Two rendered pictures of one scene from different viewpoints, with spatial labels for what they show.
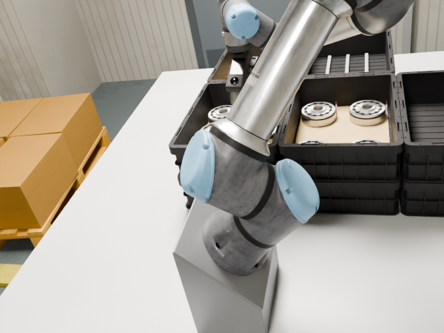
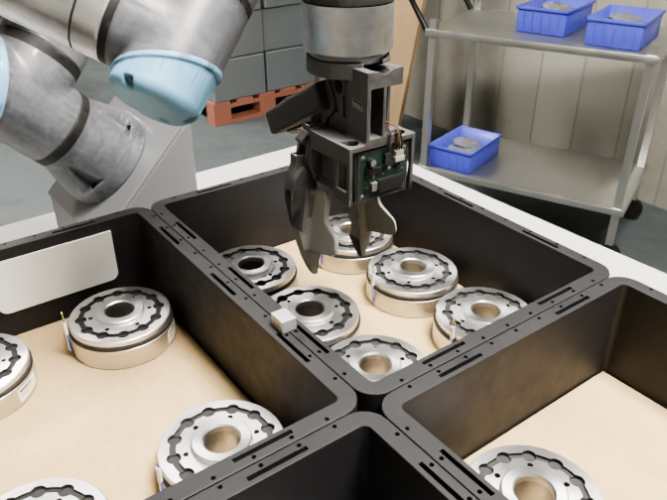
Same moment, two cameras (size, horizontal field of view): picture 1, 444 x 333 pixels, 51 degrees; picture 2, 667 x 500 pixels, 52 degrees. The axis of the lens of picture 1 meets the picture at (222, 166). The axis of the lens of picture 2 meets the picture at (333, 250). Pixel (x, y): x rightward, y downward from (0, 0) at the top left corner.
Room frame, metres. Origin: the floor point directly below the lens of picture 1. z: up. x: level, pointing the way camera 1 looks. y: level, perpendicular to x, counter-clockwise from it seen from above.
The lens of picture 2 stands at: (1.54, -0.60, 1.26)
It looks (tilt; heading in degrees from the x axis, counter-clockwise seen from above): 30 degrees down; 123
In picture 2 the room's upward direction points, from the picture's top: straight up
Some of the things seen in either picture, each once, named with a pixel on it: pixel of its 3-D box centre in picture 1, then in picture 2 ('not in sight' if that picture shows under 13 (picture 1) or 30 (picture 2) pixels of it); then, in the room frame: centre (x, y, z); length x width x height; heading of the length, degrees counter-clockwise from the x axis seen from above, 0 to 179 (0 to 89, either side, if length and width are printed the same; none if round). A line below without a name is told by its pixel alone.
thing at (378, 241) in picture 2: not in sight; (351, 233); (1.15, 0.04, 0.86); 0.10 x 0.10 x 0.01
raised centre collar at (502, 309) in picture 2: (223, 111); (485, 312); (1.36, -0.04, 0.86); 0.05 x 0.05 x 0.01
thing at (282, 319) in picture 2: not in sight; (283, 320); (1.26, -0.24, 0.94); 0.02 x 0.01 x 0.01; 160
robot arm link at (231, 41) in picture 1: (236, 36); (350, 28); (1.24, -0.11, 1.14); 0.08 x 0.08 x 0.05
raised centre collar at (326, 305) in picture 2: not in sight; (310, 310); (1.21, -0.14, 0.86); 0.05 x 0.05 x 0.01
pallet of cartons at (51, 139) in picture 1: (20, 165); not in sight; (2.48, 1.18, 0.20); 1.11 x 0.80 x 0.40; 161
